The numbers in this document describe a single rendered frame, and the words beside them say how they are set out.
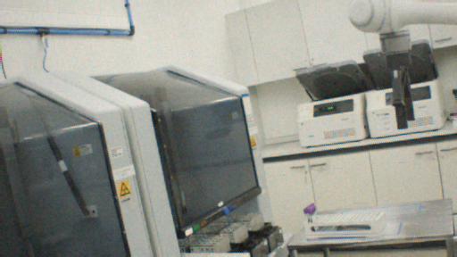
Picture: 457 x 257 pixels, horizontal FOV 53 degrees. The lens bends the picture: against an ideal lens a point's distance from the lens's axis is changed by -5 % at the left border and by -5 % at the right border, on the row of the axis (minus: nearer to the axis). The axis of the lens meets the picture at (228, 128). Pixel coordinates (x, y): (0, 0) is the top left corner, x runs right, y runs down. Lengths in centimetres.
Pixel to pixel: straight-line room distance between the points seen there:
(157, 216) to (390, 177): 250
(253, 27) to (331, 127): 119
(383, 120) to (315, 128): 55
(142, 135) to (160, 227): 31
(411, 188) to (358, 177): 43
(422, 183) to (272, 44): 174
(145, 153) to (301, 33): 282
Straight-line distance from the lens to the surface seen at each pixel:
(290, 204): 409
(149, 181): 155
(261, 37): 432
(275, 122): 468
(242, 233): 198
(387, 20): 125
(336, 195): 393
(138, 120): 154
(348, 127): 378
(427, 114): 366
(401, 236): 174
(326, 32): 410
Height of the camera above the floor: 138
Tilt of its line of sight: 3 degrees down
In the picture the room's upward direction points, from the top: 11 degrees counter-clockwise
